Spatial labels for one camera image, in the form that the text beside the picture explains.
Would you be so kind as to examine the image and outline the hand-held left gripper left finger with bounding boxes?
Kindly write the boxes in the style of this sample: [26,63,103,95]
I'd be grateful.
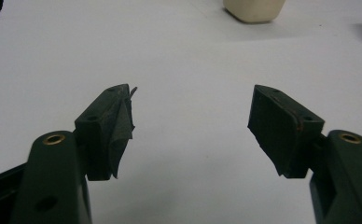
[74,83,138,182]

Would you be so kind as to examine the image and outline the white table cover sheet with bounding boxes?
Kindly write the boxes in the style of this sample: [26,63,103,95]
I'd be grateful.
[0,0,362,224]

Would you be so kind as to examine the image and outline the cream square cup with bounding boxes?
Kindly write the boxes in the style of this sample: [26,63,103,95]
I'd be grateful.
[222,0,286,24]

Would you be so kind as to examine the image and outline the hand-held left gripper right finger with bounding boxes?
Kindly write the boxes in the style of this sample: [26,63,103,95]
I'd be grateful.
[247,84,326,179]

